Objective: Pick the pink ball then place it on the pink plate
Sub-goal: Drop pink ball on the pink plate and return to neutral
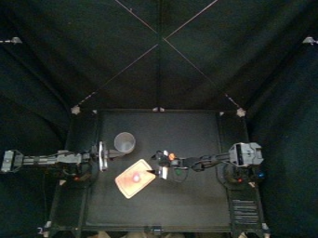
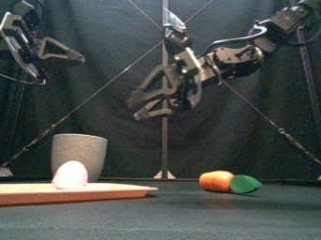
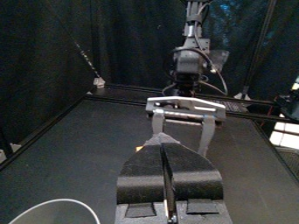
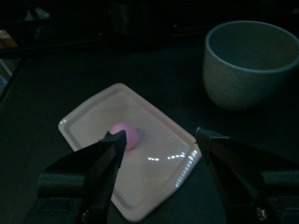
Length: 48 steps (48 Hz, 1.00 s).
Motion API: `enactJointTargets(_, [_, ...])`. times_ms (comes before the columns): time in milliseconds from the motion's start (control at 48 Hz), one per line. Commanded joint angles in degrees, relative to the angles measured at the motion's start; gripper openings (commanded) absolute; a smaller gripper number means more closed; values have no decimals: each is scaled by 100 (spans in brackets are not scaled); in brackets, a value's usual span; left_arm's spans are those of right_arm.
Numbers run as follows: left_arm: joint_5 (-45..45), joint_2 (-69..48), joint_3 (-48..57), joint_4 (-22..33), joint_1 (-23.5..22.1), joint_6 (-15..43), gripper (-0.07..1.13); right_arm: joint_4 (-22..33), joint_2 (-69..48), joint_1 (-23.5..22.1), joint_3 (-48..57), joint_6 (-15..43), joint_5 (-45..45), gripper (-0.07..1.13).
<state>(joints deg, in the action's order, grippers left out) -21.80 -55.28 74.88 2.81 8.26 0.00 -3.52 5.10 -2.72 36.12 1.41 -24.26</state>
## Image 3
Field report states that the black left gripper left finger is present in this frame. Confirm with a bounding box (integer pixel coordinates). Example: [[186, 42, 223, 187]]
[[116, 132, 164, 219]]

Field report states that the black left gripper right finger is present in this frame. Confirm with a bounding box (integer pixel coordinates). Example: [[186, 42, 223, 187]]
[[160, 132, 226, 215]]

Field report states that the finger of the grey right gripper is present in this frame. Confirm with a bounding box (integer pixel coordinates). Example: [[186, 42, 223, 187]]
[[198, 115, 218, 158], [151, 111, 167, 137]]

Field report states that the black mesh chair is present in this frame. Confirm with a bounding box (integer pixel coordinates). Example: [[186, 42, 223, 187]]
[[275, 145, 299, 178]]

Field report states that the black gear beside table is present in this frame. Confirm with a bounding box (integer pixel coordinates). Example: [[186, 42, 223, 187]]
[[275, 87, 299, 121]]

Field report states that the black cloth curtain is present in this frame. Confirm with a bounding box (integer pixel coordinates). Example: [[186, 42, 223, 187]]
[[0, 0, 299, 147]]

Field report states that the black aluminium table edge rail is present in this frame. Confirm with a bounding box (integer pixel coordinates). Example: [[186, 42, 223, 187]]
[[0, 95, 88, 172], [84, 83, 299, 124]]

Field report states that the white frame corner bracket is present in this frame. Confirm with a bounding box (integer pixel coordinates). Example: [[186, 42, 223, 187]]
[[232, 92, 251, 101], [92, 76, 108, 89]]

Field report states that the translucent plastic camera mount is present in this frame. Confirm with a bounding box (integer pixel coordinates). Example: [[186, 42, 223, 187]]
[[210, 49, 231, 73]]

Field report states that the black upright frame post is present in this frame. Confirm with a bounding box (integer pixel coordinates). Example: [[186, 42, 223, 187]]
[[242, 0, 278, 95]]

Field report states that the slanted black frame pole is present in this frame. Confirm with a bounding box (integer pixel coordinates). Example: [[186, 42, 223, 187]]
[[45, 0, 103, 81]]

